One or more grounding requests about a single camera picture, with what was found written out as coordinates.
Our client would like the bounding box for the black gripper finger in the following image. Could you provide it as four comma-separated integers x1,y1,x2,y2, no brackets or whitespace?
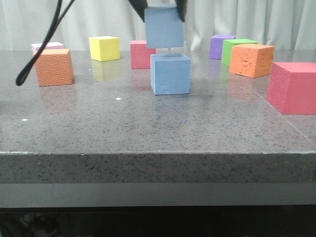
175,0,187,22
128,0,148,22

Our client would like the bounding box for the blue foam block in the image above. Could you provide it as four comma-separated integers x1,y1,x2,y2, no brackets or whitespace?
151,53,191,95
144,3,184,48

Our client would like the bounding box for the middle red foam block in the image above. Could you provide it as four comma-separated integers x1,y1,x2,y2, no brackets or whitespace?
130,40,157,69

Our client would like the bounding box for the yellow foam block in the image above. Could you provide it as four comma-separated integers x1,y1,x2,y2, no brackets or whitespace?
89,36,120,62

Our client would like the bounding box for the purple foam block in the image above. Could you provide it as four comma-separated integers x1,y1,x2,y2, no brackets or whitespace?
209,35,236,60

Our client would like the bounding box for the green foam block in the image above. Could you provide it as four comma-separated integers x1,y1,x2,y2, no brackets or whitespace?
221,39,258,66

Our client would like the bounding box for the right orange foam block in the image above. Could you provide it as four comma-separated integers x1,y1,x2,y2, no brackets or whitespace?
230,43,275,78

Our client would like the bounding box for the orange foam block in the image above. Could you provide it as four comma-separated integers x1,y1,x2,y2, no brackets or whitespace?
230,43,275,78
35,48,74,86

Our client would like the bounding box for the pink foam block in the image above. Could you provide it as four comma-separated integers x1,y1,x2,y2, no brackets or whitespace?
32,42,65,54

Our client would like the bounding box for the left orange foam block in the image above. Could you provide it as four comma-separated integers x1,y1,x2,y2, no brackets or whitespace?
35,48,74,86

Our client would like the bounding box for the grey curtain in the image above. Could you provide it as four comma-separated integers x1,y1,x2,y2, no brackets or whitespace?
0,0,316,50

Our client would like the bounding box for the large red foam block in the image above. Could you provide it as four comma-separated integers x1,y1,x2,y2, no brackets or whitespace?
266,62,316,115

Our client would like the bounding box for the black looped cable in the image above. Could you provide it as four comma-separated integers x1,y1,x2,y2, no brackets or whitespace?
15,0,75,87

